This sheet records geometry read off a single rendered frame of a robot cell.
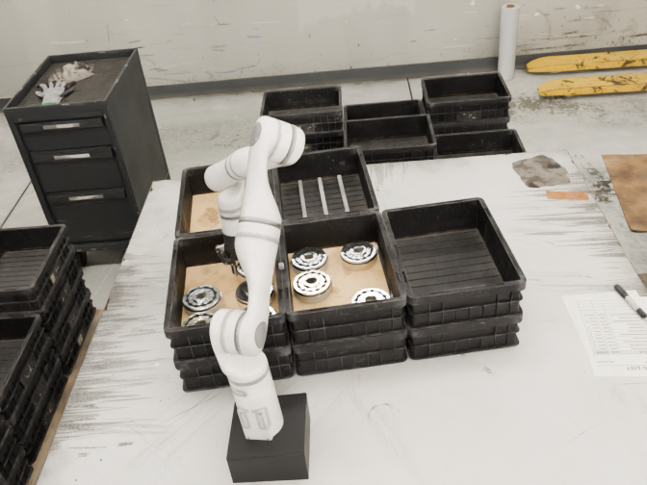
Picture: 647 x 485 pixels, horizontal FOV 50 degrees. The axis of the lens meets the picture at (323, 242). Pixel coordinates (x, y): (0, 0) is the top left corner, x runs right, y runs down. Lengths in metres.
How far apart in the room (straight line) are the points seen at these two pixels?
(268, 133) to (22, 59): 4.16
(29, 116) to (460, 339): 2.13
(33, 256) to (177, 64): 2.57
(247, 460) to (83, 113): 1.94
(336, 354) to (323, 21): 3.48
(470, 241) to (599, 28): 3.46
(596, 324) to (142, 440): 1.22
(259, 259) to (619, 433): 0.92
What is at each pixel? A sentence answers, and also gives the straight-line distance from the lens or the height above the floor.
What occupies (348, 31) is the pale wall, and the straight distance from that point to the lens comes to 5.03.
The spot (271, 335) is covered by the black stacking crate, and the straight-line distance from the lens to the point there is 1.74.
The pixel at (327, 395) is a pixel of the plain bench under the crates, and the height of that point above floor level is 0.70.
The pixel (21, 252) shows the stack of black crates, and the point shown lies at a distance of 3.04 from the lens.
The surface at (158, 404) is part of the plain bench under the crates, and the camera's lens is 1.90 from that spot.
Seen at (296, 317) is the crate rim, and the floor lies 0.92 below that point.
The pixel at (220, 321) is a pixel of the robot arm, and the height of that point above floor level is 1.12.
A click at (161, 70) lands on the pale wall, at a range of 5.27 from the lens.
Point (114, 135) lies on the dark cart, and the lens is 3.18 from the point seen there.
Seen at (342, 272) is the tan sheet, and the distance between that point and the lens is 1.96.
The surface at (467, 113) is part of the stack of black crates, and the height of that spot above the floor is 0.53.
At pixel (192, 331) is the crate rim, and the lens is 1.73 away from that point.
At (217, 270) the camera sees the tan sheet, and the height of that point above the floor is 0.83.
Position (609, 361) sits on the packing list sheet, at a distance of 1.95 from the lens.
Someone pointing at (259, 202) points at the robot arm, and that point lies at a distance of 1.46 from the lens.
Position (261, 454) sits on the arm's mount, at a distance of 1.61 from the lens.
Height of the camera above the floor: 2.06
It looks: 36 degrees down
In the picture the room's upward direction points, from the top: 6 degrees counter-clockwise
